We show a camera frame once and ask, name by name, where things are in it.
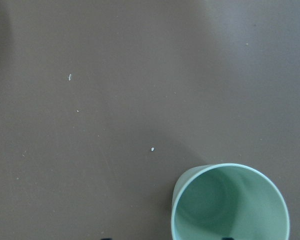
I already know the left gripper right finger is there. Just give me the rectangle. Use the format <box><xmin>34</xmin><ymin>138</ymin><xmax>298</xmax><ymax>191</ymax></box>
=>
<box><xmin>221</xmin><ymin>237</ymin><xmax>233</xmax><ymax>240</ymax></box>

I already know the mint green cup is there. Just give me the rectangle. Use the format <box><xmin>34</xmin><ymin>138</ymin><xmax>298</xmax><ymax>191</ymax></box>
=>
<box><xmin>170</xmin><ymin>163</ymin><xmax>290</xmax><ymax>240</ymax></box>

